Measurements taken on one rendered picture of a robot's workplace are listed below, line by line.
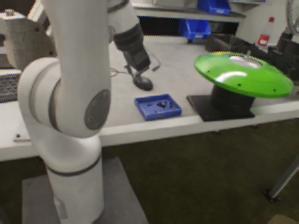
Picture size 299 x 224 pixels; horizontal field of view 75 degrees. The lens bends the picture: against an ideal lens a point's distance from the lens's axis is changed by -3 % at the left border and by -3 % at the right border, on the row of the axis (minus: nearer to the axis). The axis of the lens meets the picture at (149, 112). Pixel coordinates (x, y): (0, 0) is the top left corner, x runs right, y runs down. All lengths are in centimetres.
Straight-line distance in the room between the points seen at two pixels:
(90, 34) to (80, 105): 8
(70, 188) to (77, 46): 23
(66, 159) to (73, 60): 16
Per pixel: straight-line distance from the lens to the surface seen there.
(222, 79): 59
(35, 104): 27
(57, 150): 32
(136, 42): 50
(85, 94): 23
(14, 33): 47
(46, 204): 53
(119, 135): 56
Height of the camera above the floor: 129
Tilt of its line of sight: 35 degrees down
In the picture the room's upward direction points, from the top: 8 degrees clockwise
